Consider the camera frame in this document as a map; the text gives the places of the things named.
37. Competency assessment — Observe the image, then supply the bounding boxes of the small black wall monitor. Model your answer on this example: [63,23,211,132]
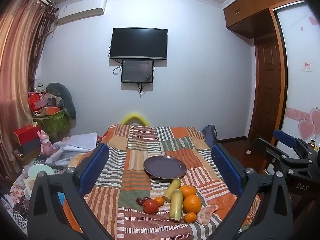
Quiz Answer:
[121,59,154,83]

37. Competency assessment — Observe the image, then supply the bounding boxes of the red tomato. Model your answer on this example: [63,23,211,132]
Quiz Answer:
[142,199,160,214]

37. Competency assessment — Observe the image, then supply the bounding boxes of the yellow curved object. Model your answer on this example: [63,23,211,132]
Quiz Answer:
[122,113,150,125]

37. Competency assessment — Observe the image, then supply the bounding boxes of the brown striped curtain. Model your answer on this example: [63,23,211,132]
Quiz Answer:
[0,0,58,188]

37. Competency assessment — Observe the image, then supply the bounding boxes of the wooden overhead cabinet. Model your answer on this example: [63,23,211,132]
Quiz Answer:
[223,0,304,39]

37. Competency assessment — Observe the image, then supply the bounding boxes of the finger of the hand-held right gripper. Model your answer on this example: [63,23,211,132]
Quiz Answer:
[273,129,318,160]
[252,137,310,173]

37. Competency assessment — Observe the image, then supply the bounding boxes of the pink bunny figure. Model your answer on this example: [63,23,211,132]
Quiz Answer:
[37,130,53,157]

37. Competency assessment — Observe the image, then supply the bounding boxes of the brown wooden door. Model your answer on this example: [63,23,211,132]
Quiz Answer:
[254,36,283,143]

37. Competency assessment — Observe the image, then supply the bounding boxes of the orange box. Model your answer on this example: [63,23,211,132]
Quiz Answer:
[41,107,60,117]

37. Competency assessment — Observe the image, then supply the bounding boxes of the green cardboard box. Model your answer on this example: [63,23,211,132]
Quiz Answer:
[32,110,69,137]

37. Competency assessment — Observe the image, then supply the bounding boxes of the yellow corn cob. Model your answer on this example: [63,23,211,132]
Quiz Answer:
[162,178,182,203]
[169,189,184,222]

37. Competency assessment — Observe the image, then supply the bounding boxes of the large orange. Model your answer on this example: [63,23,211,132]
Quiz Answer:
[182,194,202,214]
[179,185,197,199]

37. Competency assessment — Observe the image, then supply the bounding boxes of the white cloth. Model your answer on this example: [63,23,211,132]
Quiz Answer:
[51,131,98,167]

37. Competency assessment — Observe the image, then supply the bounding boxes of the striped patchwork blanket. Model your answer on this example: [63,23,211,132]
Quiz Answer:
[60,124,262,240]

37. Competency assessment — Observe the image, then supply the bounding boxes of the dark purple plate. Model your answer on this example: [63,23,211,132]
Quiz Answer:
[144,156,187,180]

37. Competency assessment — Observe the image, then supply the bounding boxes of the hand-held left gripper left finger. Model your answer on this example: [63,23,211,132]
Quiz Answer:
[27,143,120,240]

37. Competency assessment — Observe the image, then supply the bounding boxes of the black wall television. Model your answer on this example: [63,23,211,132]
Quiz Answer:
[110,27,168,61]

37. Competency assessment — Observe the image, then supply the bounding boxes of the grey plush toy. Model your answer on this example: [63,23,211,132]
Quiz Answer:
[46,82,77,119]

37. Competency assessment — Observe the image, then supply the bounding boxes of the pale green bowl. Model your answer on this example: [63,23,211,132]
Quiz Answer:
[28,164,55,180]

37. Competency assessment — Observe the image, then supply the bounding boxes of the peeled citrus segment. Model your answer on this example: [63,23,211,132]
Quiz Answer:
[196,204,218,225]

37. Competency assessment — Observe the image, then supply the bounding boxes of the white air conditioner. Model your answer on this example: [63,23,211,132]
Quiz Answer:
[57,0,107,25]

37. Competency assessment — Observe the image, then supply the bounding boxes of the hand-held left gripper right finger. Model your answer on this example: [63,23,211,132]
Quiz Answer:
[200,144,294,240]

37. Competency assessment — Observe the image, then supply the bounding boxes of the red gift box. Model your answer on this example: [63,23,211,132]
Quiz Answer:
[13,125,42,145]

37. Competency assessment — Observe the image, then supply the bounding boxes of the black monitor cables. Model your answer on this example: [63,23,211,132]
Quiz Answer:
[108,45,155,98]

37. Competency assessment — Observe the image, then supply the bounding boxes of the white wardrobe door with hearts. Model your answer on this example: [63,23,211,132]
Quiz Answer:
[275,1,320,150]

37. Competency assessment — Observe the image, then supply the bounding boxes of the red gift bag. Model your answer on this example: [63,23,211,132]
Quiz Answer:
[28,92,48,110]

